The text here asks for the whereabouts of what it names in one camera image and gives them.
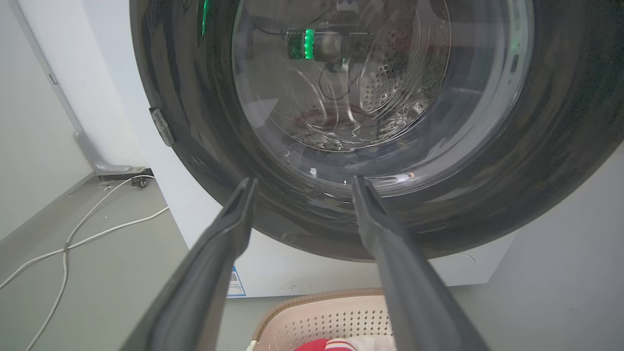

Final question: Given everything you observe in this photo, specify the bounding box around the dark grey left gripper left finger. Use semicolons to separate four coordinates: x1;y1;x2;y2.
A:
120;177;259;351

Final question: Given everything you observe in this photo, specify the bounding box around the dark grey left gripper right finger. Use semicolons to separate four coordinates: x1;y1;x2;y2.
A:
351;175;490;351

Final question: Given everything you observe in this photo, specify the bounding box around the round dark washing machine door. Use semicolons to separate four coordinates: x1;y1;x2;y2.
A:
129;0;624;262

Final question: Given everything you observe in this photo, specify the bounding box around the white washing machine body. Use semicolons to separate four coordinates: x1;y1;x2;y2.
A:
80;0;516;299

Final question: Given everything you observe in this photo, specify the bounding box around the blue white sticker label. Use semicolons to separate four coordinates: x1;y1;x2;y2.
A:
226;266;247;298

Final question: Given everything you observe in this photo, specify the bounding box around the cream cloth garment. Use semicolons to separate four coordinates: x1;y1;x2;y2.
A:
349;335;396;351

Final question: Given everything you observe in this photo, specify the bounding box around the beige perforated laundry basket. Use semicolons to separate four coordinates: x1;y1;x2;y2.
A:
251;288;394;351

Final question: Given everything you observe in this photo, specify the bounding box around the red white garment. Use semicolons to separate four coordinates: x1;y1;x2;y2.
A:
294;338;359;351

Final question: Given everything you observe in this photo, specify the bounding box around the white wheeled panel stand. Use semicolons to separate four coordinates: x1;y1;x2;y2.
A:
9;0;148;188

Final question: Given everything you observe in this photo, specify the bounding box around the white floor cable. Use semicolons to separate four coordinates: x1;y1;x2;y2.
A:
25;175;156;351
0;206;170;290

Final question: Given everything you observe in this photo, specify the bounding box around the grey door handle latch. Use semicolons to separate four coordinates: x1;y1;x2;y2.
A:
149;107;176;147

